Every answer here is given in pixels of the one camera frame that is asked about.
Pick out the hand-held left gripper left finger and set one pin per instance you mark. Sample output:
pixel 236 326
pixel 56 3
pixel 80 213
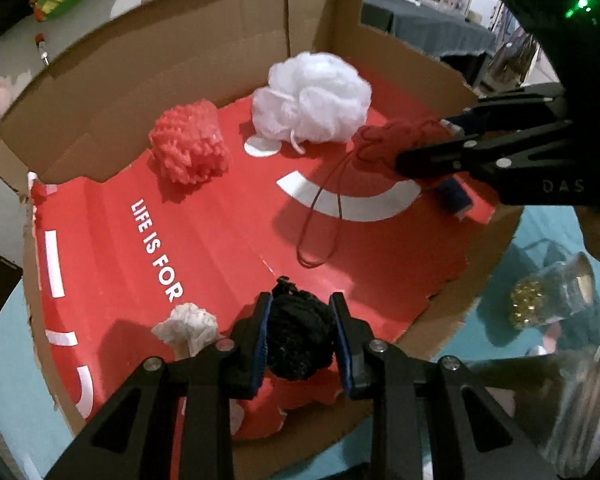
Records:
pixel 261 345

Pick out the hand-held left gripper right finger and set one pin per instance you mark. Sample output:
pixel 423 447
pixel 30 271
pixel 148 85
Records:
pixel 342 345

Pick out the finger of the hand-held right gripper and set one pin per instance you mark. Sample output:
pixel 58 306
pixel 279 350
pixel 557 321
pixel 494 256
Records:
pixel 520 105
pixel 480 155

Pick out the black scrunchie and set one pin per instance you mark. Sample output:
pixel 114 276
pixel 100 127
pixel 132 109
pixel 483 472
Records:
pixel 300 330

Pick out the blue cloth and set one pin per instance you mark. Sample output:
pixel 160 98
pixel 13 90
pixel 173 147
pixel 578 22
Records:
pixel 455 195

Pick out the cream crochet scrunchie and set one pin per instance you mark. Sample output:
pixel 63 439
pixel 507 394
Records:
pixel 190 327

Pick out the red plush rabbit towel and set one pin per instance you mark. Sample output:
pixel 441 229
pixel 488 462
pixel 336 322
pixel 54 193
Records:
pixel 385 142

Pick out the white mesh bath pouf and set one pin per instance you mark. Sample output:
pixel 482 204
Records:
pixel 310 95

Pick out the coral mesh bath pouf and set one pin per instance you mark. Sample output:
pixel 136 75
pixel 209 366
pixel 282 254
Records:
pixel 190 140

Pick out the cardboard box red lining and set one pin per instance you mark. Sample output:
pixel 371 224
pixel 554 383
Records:
pixel 130 85

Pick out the table with dark cloth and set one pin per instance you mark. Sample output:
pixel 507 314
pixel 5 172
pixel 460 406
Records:
pixel 430 25

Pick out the small jar of gold beads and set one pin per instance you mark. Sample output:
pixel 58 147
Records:
pixel 545 290

